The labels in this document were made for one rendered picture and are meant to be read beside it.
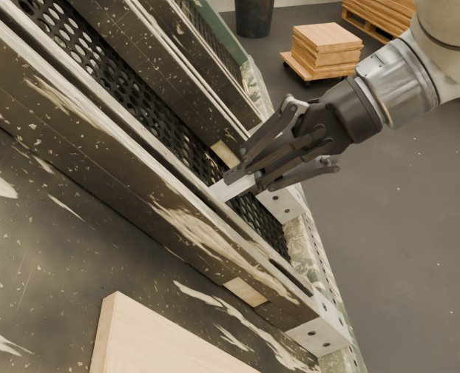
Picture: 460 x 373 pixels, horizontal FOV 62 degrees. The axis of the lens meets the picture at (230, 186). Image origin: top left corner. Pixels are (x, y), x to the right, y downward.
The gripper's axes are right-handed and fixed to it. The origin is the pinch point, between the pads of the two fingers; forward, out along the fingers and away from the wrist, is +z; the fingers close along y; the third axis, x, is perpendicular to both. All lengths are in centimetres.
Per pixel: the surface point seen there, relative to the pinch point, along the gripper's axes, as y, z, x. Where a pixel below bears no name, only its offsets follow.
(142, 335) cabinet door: 7.3, 6.6, 21.6
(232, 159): -13.5, 6.2, -25.7
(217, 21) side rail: -17, 5, -123
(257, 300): -14.6, 6.4, 7.7
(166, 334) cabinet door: 4.3, 6.6, 20.3
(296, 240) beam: -38.0, 5.9, -19.2
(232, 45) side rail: -29, 6, -123
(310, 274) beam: -38.0, 5.1, -8.9
